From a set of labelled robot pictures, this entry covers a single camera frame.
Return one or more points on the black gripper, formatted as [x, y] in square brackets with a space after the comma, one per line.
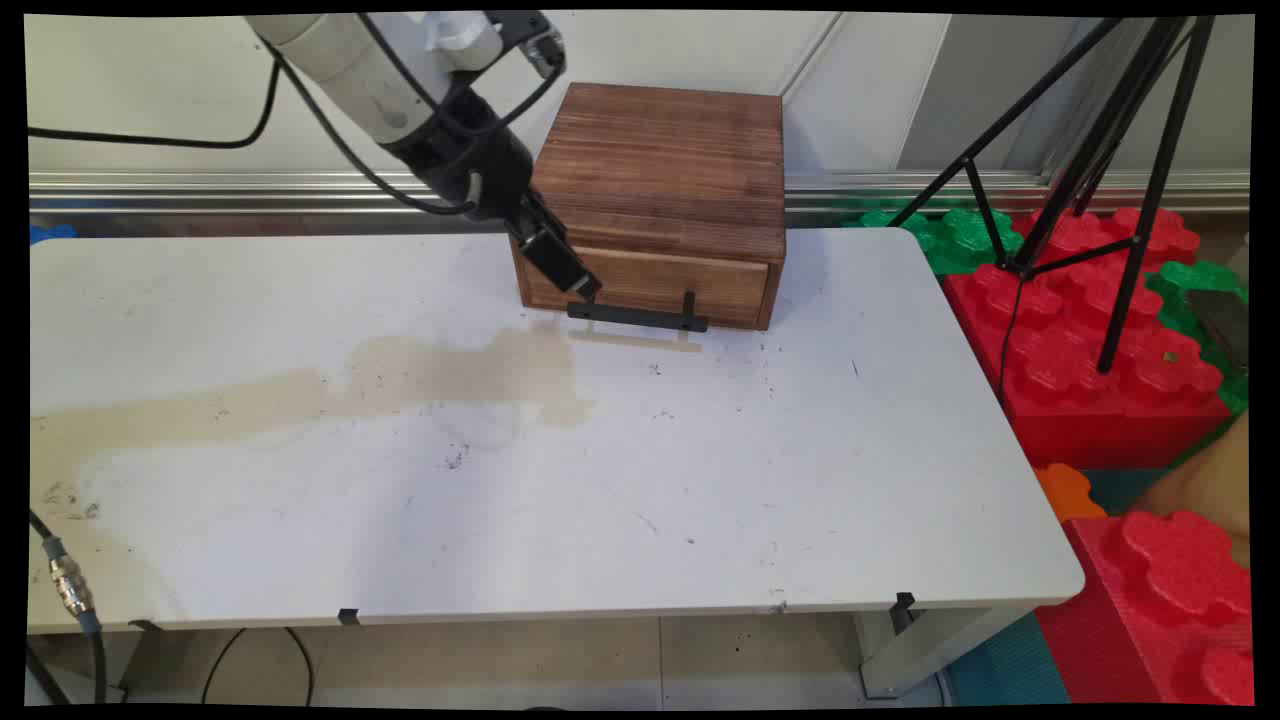
[470, 160]

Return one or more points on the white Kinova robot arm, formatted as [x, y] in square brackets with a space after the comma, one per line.
[345, 70]

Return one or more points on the brown wooden drawer cabinet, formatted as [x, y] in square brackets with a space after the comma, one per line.
[665, 165]

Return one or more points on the green foam block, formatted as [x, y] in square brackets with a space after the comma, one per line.
[955, 237]
[1190, 300]

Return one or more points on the black table edge clip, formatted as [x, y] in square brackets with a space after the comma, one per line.
[903, 608]
[348, 616]

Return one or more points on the blue foam piece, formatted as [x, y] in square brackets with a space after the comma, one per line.
[50, 233]

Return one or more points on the white table leg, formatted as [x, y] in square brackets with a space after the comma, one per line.
[930, 650]

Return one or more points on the large red foam block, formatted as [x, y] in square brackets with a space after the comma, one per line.
[1090, 350]

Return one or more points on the orange foam block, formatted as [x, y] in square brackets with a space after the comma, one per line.
[1068, 492]

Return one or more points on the teal foam mat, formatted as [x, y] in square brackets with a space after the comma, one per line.
[1005, 665]

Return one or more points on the flat black device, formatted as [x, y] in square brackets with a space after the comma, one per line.
[1222, 322]

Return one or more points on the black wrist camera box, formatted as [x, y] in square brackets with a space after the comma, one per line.
[535, 40]

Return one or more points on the white ribbed camera mount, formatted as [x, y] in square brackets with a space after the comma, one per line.
[462, 35]

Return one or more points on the aluminium wall rail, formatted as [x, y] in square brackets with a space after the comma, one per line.
[200, 190]

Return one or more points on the black camera tripod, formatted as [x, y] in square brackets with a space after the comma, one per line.
[1095, 150]

